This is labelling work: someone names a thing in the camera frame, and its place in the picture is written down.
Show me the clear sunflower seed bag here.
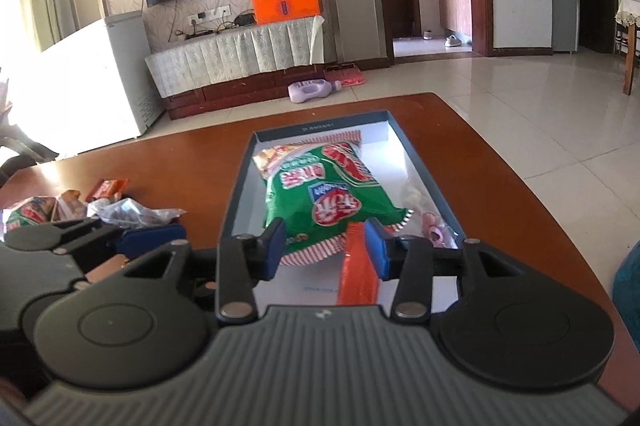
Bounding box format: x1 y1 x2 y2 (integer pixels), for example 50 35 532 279
87 197 186 229

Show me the orange red snack packet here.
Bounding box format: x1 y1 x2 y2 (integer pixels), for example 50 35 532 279
336 222 380 305

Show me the small orange snack packet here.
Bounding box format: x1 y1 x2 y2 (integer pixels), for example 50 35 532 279
85 179 129 203

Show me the clear peanut snack packet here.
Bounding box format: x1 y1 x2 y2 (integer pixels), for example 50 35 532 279
52 190 88 221

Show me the green chips bag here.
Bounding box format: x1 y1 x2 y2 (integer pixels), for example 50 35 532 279
253 130 414 267
3 196 56 231

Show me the brown white pastry packet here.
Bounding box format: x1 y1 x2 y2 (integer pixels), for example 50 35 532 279
86 253 128 283

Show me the pink wrapped candy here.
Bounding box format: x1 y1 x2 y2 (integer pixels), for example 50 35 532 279
422 211 456 248

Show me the dark blue shallow box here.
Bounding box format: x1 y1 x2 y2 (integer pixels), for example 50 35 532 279
222 111 464 312

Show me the stack of papers and folders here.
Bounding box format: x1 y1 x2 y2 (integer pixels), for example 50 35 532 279
0 80 58 185

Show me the white chest freezer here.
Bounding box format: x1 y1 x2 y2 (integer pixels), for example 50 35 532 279
10 11 164 157

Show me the purple detergent bottle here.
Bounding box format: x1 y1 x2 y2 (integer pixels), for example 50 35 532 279
288 79 342 104

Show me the tv cabinet with lace cloth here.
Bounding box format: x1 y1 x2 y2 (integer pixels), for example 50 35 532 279
145 16 324 120

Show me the pink floor scale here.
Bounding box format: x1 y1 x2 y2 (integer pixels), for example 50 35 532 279
324 63 366 88

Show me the blue plastic bag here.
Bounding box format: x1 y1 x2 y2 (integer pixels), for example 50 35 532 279
612 243 640 351

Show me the white shoe in doorway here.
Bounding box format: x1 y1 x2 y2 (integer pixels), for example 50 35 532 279
445 34 462 48

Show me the black router on cabinet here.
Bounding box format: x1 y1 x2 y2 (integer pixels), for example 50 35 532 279
233 11 257 27

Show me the wooden bathroom cabinet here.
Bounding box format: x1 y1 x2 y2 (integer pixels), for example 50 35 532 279
436 0 473 42

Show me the dining table with lace cloth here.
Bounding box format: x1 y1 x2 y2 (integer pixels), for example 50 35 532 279
615 0 640 95

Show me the wall power socket strip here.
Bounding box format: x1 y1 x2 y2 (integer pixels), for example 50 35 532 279
188 4 231 27

